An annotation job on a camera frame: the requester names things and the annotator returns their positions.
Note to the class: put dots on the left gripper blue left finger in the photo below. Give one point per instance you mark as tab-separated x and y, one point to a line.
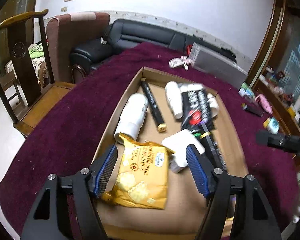
87	187

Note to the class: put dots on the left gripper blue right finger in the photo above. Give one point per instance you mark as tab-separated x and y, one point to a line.
214	184

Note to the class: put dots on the yellow cheese cracker packet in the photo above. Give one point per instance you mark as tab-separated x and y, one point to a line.
142	179

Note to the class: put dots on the white power adapter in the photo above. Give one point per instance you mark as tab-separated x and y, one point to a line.
178	143

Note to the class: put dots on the white teal tissue pack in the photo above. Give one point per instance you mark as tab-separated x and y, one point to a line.
271	125

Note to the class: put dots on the purple velvet table cloth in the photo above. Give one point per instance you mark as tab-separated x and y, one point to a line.
66	139

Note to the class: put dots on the black marker on cloth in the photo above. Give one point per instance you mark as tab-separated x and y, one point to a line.
252	110

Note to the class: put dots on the white red plastic bag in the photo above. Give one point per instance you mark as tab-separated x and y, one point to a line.
264	103

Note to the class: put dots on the wooden sideboard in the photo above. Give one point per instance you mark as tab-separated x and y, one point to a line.
275	72

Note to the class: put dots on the green white packet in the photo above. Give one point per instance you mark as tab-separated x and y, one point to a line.
246	91

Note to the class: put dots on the black snack packet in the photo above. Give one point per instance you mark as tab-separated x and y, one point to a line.
196	108

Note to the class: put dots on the white bottle in tray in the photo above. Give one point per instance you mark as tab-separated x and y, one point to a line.
132	117

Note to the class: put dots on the black marker in tray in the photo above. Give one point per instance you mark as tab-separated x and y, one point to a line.
154	108

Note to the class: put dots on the white key fob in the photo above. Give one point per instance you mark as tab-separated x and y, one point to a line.
183	61

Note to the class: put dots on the wooden chair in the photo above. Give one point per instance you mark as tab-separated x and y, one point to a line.
39	101

